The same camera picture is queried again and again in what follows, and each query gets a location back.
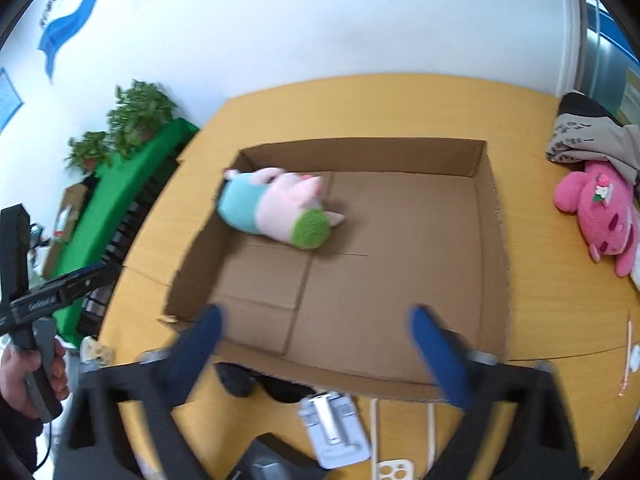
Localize grey printed garment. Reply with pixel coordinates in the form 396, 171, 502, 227
545, 112, 640, 186

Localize black cloth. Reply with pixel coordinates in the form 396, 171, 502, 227
557, 91, 623, 128

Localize pastel pink blue plush toy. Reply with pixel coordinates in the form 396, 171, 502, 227
216, 166, 347, 251

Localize blue wall poster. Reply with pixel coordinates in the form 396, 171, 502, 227
0, 67, 25, 131

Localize green table cloth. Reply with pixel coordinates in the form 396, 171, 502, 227
50, 119, 200, 348

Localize paper cup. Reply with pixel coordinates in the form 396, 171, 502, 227
80, 336, 116, 366

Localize black slatted rack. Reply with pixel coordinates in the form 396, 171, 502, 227
80, 157, 181, 336

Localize brown cardboard carton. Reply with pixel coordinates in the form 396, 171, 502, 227
42, 182, 91, 281

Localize small potted plant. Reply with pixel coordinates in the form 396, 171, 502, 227
66, 131, 113, 176

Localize person's left hand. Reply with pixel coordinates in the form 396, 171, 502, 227
0, 342, 69, 415

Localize black charger box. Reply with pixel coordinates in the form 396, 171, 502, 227
225, 432, 321, 480

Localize glass door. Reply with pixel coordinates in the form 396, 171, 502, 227
575, 0, 640, 126

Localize shallow cardboard box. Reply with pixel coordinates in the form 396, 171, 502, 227
159, 137, 512, 403

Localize black sunglasses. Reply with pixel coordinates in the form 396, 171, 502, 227
215, 360, 321, 405

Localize wooden desktop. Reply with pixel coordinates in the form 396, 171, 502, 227
97, 74, 640, 480

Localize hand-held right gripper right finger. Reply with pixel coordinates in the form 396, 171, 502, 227
407, 304, 586, 480

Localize pink pen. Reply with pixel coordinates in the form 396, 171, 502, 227
619, 310, 632, 398

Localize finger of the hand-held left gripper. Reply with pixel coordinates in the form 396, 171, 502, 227
61, 263, 127, 302

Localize clear beige phone case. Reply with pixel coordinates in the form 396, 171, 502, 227
370, 397, 437, 480

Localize grey phone stand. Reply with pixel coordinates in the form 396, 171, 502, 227
298, 392, 372, 470

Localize large potted plant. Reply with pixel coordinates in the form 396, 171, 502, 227
106, 80, 178, 158

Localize blue wave wall decal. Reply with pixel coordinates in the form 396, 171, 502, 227
37, 0, 121, 81

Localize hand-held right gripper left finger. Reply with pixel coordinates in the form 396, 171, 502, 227
55, 304, 227, 480

